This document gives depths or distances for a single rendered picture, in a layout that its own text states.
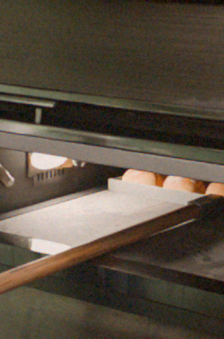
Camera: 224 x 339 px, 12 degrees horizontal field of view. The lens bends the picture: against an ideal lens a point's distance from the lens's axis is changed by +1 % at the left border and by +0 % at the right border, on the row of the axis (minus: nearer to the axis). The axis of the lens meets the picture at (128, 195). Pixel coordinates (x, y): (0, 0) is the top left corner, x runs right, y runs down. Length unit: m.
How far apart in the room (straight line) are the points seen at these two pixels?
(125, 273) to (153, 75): 0.33
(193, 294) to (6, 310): 0.43
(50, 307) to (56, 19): 0.50
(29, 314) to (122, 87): 0.49
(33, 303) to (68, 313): 0.08
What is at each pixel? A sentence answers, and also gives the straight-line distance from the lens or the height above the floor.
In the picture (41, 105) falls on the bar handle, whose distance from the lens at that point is 1.65.
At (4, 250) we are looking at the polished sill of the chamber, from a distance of 1.90.
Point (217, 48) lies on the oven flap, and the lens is 1.58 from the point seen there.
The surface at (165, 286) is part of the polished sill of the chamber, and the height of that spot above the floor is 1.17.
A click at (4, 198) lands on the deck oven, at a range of 2.10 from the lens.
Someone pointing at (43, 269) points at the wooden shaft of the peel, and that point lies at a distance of 1.69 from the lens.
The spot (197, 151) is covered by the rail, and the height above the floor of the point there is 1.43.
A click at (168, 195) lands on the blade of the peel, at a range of 2.19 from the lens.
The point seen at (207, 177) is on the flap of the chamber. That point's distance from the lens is 1.43.
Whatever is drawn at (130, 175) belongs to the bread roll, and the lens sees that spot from 2.26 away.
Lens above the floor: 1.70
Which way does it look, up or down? 13 degrees down
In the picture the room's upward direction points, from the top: 1 degrees clockwise
